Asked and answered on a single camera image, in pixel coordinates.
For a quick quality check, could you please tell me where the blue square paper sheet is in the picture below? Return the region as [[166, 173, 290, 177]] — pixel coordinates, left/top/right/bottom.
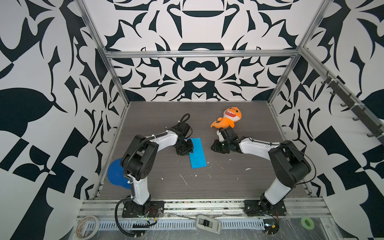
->
[[189, 138, 207, 169]]

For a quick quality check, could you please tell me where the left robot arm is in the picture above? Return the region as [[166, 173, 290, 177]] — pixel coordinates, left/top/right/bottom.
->
[[121, 122, 194, 207]]

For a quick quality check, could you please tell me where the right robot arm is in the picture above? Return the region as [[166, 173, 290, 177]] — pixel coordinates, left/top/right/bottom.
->
[[211, 127, 312, 212]]

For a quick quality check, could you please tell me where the orange shark plush toy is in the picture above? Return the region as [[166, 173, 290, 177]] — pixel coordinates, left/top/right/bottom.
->
[[211, 107, 242, 129]]

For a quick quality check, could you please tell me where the blue round cloth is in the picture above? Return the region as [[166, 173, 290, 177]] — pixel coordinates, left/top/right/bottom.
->
[[107, 159, 131, 190]]

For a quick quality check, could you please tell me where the small black electronics board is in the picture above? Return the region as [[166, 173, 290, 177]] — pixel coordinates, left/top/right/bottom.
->
[[263, 219, 280, 236]]

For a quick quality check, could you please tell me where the green tape roll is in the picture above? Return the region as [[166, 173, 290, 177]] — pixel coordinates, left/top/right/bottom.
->
[[301, 217, 315, 230]]

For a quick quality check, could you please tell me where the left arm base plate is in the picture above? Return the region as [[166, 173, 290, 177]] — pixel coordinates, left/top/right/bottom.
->
[[122, 201, 165, 218]]

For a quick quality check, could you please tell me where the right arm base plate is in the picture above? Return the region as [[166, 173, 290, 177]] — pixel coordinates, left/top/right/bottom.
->
[[244, 200, 287, 216]]

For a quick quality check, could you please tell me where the white slotted cable duct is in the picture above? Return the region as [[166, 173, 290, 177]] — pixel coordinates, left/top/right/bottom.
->
[[99, 219, 265, 231]]

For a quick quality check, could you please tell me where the grey switch box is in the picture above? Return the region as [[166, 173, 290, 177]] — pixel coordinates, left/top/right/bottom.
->
[[196, 215, 222, 234]]

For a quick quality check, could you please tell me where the black corrugated cable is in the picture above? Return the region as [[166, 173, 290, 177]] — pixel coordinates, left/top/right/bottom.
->
[[114, 196, 157, 238]]

